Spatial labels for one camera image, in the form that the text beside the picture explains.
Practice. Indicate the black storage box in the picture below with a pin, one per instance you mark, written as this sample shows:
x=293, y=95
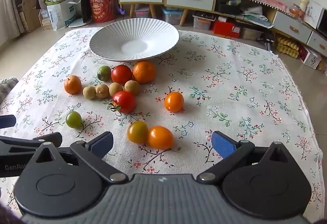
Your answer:
x=228, y=8

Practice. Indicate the red box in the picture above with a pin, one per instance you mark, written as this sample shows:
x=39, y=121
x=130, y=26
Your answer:
x=226, y=28

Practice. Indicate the red tomato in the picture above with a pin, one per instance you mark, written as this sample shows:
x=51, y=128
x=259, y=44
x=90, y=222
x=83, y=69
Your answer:
x=124, y=101
x=121, y=74

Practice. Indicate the long wooden tv cabinet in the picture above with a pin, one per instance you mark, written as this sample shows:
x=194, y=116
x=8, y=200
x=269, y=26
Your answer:
x=293, y=27

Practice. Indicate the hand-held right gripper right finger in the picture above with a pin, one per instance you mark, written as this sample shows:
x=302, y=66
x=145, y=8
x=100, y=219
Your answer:
x=224, y=144

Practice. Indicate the floral tablecloth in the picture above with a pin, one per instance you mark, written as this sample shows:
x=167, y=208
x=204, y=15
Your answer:
x=230, y=91

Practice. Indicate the white ribbed plate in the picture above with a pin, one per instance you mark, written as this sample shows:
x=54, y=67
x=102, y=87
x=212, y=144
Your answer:
x=134, y=41

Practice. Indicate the white green papers pile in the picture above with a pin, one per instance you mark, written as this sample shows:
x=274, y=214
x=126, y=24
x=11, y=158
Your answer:
x=255, y=18

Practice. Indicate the yellow egg cartons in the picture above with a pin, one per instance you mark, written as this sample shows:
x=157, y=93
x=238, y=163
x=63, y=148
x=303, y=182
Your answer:
x=287, y=46

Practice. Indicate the small tangerine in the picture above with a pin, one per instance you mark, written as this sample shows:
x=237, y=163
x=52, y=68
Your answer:
x=72, y=84

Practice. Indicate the large tangerine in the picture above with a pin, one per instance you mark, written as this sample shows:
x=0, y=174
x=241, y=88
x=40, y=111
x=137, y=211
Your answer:
x=144, y=71

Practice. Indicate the light green tomato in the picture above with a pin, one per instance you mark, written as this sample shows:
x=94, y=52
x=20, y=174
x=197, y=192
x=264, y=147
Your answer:
x=73, y=119

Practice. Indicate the grey knitted cushion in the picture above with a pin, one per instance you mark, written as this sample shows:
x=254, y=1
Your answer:
x=6, y=86

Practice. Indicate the orange cherry tomato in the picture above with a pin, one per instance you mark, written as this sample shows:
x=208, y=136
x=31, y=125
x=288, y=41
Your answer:
x=160, y=137
x=174, y=101

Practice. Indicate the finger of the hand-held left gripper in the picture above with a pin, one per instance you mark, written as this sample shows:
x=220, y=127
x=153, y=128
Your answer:
x=6, y=121
x=30, y=140

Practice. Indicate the red snack bucket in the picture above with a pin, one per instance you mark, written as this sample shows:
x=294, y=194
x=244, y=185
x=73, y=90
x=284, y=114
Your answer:
x=102, y=8

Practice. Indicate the black handheld tool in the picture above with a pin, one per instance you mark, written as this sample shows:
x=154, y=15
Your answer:
x=267, y=41

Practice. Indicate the clear storage box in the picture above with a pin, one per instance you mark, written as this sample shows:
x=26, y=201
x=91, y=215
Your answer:
x=203, y=20
x=141, y=11
x=172, y=15

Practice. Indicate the white paper bag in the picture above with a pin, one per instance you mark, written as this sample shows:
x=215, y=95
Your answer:
x=61, y=13

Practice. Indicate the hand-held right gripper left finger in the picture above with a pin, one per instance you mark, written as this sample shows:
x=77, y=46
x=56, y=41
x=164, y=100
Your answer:
x=102, y=143

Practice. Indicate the white patterned box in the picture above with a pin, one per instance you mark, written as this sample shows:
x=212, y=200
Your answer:
x=310, y=59

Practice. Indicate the white doodled box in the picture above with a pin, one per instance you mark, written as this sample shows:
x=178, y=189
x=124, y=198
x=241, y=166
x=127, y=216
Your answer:
x=314, y=11

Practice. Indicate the clear container with oranges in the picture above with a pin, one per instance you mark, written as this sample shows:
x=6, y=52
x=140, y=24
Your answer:
x=296, y=10

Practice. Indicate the yellow-green tomato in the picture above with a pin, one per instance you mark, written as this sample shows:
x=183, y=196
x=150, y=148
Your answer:
x=137, y=132

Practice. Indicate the clear plastic tub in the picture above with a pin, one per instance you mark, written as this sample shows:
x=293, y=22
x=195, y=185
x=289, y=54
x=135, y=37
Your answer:
x=251, y=33

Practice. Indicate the microwave oven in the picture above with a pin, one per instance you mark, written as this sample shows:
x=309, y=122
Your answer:
x=322, y=22

